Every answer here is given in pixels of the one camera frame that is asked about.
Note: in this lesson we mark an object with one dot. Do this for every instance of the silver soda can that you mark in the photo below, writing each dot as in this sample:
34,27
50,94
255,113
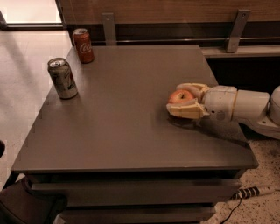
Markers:
62,78

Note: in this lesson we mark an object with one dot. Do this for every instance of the grey drawer cabinet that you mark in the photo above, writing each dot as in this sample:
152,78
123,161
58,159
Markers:
118,155

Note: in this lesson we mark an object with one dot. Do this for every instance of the right metal wall bracket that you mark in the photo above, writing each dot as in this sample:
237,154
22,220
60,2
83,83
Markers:
238,26

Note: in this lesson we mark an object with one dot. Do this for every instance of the metal wall bracket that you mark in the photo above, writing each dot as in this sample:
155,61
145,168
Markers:
109,28
238,26

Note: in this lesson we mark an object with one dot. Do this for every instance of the red apple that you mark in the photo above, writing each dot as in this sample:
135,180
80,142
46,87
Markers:
180,96

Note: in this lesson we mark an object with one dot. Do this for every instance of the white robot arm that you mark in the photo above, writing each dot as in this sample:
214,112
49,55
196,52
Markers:
259,111

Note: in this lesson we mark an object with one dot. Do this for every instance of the horizontal metal rail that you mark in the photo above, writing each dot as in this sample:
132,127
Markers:
202,41

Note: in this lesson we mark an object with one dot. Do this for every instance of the red coke can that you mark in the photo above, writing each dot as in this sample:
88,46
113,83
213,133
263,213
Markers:
82,43

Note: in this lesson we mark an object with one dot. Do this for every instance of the white power strip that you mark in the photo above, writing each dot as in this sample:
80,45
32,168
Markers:
253,191

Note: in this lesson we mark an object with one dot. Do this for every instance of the left metal wall bracket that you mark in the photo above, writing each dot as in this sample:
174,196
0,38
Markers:
109,28

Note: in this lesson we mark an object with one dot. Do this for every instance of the dark chair seat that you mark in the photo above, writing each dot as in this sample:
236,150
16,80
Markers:
19,204

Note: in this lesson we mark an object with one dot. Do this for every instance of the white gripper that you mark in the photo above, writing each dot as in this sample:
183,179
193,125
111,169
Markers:
219,102

